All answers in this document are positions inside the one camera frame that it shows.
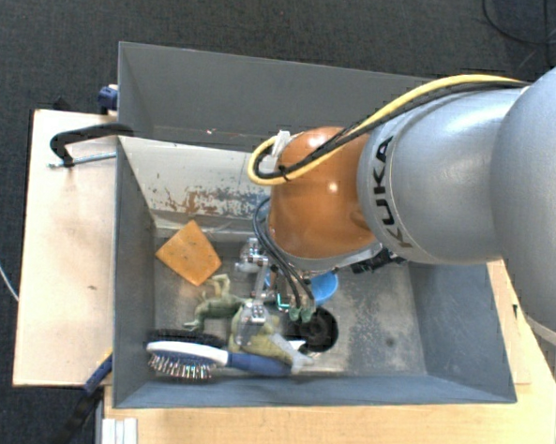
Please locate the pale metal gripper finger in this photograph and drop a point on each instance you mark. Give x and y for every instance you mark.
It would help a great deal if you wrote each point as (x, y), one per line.
(283, 343)
(255, 316)

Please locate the green toy frog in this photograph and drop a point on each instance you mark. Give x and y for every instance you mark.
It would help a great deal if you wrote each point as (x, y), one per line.
(216, 306)

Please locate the black round wheel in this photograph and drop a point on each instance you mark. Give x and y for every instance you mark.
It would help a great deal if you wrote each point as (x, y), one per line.
(322, 331)

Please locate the orange wedge sponge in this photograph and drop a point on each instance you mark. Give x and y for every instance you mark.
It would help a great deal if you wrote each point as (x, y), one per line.
(189, 253)

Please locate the blue cup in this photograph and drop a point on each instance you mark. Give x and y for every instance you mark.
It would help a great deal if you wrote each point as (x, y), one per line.
(325, 287)

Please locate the blue and white hairbrush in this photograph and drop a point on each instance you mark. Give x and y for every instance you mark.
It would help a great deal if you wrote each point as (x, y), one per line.
(190, 354)

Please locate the grey metal bin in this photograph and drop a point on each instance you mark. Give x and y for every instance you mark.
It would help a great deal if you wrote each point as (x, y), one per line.
(385, 317)

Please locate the pale wood board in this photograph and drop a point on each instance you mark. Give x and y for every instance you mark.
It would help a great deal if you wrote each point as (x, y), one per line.
(67, 250)

